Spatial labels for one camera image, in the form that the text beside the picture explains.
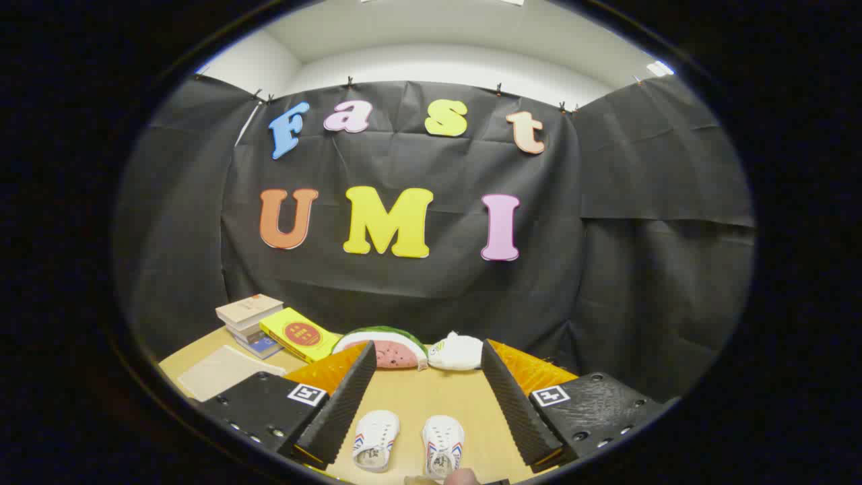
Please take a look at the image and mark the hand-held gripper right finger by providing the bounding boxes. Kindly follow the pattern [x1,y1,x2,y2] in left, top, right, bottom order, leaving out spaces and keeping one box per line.
[480,338,681,474]

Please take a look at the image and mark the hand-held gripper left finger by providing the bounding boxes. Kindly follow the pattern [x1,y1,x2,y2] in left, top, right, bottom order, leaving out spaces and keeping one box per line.
[195,340,378,472]

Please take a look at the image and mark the white canvas shoe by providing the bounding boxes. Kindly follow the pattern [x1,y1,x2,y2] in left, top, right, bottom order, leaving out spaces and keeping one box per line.
[352,410,401,472]
[422,415,465,480]

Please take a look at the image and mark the beige fabric storage box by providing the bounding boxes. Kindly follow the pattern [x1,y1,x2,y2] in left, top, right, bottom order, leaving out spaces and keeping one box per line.
[177,345,287,403]

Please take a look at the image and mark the watermelon slice plush toy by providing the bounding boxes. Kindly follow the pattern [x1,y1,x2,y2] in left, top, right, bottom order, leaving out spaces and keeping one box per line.
[331,326,429,371]

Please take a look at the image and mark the white plush toy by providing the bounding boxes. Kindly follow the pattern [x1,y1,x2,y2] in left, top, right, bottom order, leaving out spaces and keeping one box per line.
[428,331,484,371]

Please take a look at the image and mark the yellow book with red circle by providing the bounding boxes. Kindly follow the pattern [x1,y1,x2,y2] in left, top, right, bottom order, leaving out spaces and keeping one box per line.
[259,308,343,364]

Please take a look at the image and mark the blue book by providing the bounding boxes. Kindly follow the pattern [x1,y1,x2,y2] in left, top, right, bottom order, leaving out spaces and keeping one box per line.
[236,335,284,360]

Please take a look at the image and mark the grey book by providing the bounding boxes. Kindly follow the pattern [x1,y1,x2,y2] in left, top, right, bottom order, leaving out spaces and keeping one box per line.
[226,322,270,344]

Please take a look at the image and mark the beige paperback book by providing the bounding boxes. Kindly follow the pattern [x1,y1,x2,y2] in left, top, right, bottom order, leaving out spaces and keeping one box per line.
[215,294,284,331]

